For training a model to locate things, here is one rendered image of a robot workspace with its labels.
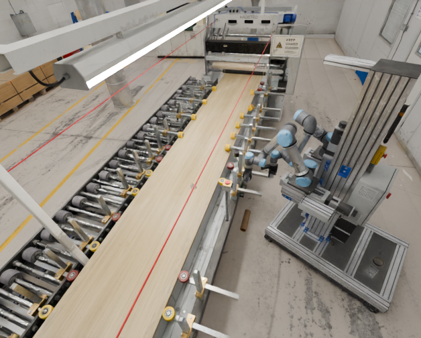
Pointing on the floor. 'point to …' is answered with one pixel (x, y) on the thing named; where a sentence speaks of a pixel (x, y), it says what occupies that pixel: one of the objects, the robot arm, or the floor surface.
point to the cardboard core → (245, 220)
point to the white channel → (83, 28)
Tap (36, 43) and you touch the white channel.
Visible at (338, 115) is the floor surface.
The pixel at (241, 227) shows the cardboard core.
